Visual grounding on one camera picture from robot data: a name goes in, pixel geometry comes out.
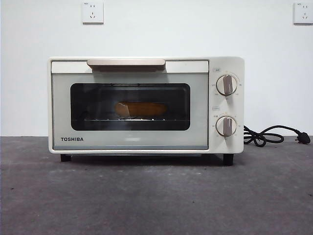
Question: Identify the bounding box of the yellow corn cob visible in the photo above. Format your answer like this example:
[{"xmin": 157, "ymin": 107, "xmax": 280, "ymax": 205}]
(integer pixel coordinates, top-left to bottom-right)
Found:
[{"xmin": 114, "ymin": 101, "xmax": 168, "ymax": 116}]

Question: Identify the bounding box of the oven door with beige handle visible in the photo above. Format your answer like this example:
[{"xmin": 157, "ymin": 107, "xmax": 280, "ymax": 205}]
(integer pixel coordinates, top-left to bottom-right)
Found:
[{"xmin": 50, "ymin": 58, "xmax": 209, "ymax": 150}]

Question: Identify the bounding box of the cream oven knob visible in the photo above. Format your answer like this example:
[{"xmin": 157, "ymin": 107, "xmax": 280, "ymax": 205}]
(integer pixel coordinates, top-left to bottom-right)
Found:
[
  {"xmin": 216, "ymin": 116, "xmax": 237, "ymax": 137},
  {"xmin": 216, "ymin": 75, "xmax": 238, "ymax": 96}
]

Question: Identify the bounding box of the cream Toshiba toaster oven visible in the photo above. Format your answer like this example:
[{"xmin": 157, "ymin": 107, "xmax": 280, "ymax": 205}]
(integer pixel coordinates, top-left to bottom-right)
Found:
[{"xmin": 47, "ymin": 56, "xmax": 245, "ymax": 166}]

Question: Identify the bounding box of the wire oven rack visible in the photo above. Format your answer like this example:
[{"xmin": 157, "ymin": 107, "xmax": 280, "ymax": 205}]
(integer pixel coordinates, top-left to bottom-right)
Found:
[{"xmin": 72, "ymin": 117, "xmax": 190, "ymax": 122}]

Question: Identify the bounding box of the white wall socket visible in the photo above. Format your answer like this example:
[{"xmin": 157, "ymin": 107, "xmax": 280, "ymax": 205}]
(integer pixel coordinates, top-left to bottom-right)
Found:
[
  {"xmin": 82, "ymin": 1, "xmax": 104, "ymax": 24},
  {"xmin": 293, "ymin": 1, "xmax": 313, "ymax": 24}
]

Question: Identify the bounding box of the black power cable with plug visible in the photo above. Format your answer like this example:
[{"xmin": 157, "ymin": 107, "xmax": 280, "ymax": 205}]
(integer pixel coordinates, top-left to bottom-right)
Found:
[{"xmin": 243, "ymin": 125, "xmax": 312, "ymax": 147}]

